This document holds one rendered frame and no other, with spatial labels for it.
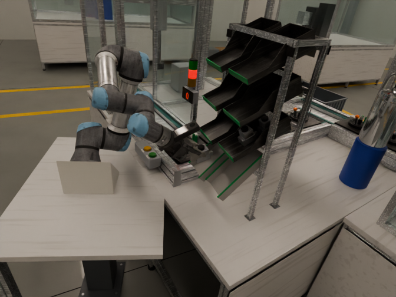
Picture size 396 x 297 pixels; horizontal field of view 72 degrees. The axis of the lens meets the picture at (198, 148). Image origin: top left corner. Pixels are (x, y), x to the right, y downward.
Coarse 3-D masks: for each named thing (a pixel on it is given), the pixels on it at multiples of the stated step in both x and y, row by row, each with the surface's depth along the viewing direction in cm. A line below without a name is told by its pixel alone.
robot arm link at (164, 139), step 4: (164, 128) 99; (168, 128) 102; (164, 132) 99; (168, 132) 100; (164, 136) 99; (168, 136) 100; (160, 140) 99; (164, 140) 100; (168, 140) 100; (160, 144) 101; (164, 144) 101
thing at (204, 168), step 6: (210, 144) 135; (216, 144) 136; (210, 150) 137; (216, 150) 134; (222, 150) 132; (210, 156) 134; (216, 156) 132; (222, 156) 125; (192, 162) 136; (204, 162) 135; (210, 162) 132; (216, 162) 125; (198, 168) 135; (204, 168) 133; (210, 168) 126; (204, 174) 126; (204, 180) 128
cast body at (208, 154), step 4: (200, 144) 116; (204, 144) 117; (200, 148) 114; (204, 148) 115; (204, 152) 115; (208, 152) 116; (212, 152) 120; (208, 156) 118; (196, 160) 117; (200, 160) 117; (204, 160) 119
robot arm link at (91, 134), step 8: (80, 128) 136; (88, 128) 136; (96, 128) 138; (104, 128) 141; (80, 136) 135; (88, 136) 135; (96, 136) 137; (104, 136) 139; (80, 144) 133; (88, 144) 134; (96, 144) 137
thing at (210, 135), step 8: (216, 120) 129; (224, 120) 129; (200, 128) 128; (208, 128) 128; (216, 128) 126; (224, 128) 124; (232, 128) 119; (208, 136) 124; (216, 136) 122; (224, 136) 119
